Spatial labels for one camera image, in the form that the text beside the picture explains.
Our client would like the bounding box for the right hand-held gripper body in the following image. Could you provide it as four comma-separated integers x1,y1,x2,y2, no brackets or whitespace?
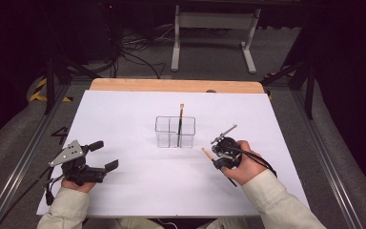
210,124,243,166

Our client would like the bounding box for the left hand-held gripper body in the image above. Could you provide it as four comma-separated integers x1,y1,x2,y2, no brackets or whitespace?
48,139,108,187

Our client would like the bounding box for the black brush short orange head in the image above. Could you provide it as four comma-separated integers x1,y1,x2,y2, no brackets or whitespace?
201,146,238,188

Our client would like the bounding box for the black brush long tan ferrule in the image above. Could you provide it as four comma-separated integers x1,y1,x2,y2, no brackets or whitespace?
176,103,186,148

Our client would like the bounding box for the clear acrylic organizer box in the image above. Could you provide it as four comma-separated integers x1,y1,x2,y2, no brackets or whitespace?
153,115,197,150

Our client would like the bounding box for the person's left hand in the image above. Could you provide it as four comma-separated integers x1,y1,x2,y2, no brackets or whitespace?
60,177,97,195

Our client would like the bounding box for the person's right hand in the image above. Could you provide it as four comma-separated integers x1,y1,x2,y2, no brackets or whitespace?
221,139,269,188

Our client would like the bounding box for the white table cover sheet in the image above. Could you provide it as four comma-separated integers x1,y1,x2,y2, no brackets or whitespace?
36,89,311,219

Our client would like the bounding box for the black tripod stand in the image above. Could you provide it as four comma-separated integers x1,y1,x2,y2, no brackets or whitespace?
42,52,103,116
259,58,316,121

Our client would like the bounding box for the yellow black hazard tape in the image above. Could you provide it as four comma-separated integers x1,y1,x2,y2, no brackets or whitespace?
28,77,74,103

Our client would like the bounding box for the black equipment rack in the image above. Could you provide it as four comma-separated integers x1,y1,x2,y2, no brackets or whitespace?
85,0,157,62

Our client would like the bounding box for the dark curtain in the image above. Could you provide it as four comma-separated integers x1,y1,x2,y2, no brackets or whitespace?
0,0,90,142
284,0,366,199

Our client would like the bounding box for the right hand-held gripper black cable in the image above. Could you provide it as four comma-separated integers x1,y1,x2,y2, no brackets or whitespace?
230,146,278,178

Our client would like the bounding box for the hand-held gripper black cable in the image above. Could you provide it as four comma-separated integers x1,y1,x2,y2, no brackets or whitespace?
230,146,278,178
0,152,65,229

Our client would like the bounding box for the left hand-held gripper black cable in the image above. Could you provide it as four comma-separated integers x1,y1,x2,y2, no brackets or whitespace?
0,152,65,229

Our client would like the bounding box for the aluminium floor rail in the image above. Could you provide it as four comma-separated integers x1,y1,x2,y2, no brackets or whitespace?
0,83,72,229
290,89,365,229

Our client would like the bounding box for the thin white cable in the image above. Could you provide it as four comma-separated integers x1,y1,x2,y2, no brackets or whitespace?
156,218,179,229

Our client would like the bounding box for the tangle of black floor cables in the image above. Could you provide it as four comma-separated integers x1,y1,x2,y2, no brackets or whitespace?
108,23,175,80

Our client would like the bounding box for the white metal stand frame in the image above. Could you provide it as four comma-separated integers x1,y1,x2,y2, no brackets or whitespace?
170,4,262,75

